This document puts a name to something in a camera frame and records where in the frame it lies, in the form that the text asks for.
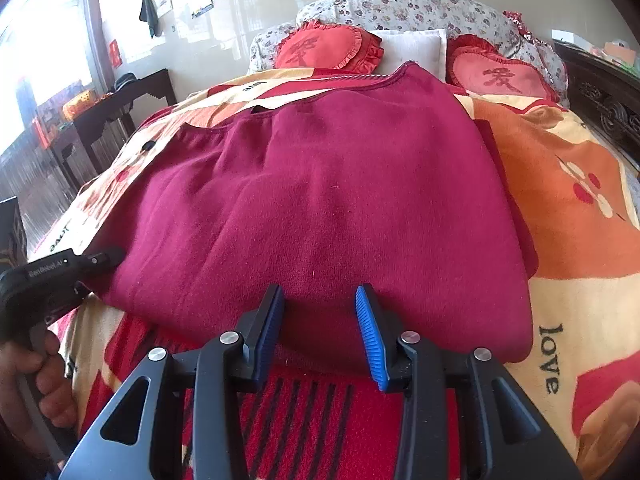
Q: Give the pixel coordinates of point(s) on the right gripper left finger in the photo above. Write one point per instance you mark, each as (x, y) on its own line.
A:
(138, 434)

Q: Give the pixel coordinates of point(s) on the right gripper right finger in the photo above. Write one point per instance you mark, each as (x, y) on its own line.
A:
(463, 414)

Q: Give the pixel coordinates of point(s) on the maroon knit garment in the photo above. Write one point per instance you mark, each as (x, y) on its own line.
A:
(392, 184)

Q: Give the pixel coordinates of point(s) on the dark wooden side table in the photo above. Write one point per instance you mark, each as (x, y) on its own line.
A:
(88, 126)

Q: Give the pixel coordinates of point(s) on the dark hanging cloth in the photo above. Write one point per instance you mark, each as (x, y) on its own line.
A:
(148, 15)

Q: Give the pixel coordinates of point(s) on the dark carved wooden footboard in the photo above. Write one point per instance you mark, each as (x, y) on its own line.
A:
(605, 95)

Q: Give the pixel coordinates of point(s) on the small red heart cushion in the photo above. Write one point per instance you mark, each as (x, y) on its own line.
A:
(474, 64)

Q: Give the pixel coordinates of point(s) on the large red heart cushion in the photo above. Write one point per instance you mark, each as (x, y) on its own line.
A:
(330, 47)

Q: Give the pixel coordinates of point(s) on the white pillow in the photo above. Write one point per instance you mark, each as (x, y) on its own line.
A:
(428, 48)

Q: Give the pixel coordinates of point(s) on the floral quilt pillow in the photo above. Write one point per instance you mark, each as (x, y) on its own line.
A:
(506, 31)

